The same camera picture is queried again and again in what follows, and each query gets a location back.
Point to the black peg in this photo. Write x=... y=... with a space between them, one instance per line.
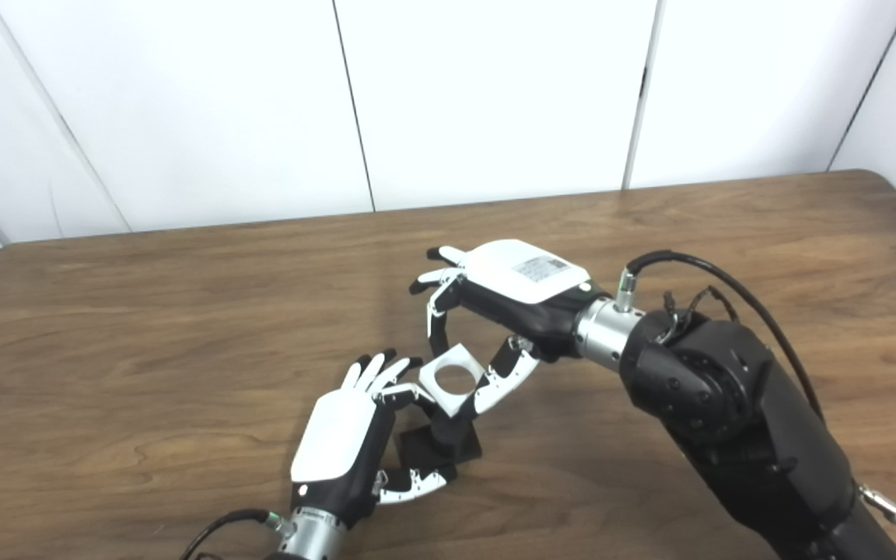
x=448 y=445

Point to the black and white left hand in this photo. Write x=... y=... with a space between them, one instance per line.
x=335 y=443

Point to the black and white right hand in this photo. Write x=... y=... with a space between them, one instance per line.
x=518 y=280

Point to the white square piece with hole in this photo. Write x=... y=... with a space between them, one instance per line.
x=452 y=400

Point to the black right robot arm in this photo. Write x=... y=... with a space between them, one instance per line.
x=743 y=420

